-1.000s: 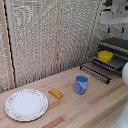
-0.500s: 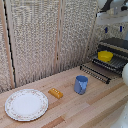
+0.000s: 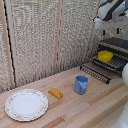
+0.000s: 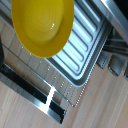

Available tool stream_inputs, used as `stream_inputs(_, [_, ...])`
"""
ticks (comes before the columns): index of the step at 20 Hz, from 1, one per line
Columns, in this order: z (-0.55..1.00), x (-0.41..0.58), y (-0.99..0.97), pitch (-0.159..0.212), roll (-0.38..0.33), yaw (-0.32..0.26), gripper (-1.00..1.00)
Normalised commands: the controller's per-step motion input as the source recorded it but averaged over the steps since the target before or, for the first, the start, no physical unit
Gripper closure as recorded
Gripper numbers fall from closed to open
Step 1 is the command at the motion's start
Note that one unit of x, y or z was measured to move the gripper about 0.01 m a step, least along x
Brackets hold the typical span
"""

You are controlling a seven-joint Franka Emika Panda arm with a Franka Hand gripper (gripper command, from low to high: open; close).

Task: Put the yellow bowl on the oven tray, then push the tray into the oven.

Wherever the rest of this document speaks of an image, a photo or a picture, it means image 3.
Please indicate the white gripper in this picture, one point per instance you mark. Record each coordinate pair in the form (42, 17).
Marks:
(111, 22)

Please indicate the yellow bowl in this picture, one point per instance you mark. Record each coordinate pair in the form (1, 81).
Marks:
(105, 56)

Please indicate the black dish rack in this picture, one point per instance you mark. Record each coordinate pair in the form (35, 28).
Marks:
(110, 66)

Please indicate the white plate with patterned rim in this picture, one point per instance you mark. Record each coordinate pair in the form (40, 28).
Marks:
(26, 104)

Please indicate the blue cup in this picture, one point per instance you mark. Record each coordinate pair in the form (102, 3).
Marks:
(81, 84)

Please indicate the woven beige screen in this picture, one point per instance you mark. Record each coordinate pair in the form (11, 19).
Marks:
(33, 40)

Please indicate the small orange yellow block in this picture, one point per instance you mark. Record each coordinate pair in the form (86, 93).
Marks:
(55, 93)

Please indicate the wooden frame post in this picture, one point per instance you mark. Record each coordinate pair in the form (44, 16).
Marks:
(6, 43)

